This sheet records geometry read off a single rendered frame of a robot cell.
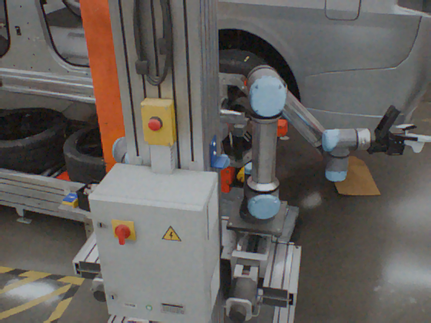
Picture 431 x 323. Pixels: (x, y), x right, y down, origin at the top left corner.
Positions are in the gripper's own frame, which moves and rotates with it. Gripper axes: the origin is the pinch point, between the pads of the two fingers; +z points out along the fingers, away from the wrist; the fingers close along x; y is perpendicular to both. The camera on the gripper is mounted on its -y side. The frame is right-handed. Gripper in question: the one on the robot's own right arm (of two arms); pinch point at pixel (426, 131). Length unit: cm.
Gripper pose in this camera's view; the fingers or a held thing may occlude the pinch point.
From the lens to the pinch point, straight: 185.4
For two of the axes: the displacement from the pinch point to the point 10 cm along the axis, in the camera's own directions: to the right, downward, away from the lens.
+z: 10.0, -0.3, 0.2
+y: 0.2, 9.3, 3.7
